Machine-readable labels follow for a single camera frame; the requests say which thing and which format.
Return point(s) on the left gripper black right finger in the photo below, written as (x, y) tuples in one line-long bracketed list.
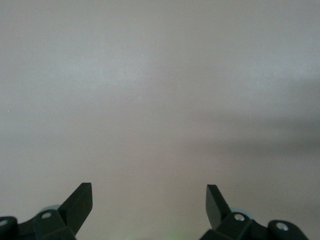
[(215, 207)]

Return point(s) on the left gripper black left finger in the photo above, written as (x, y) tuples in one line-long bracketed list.
[(75, 207)]

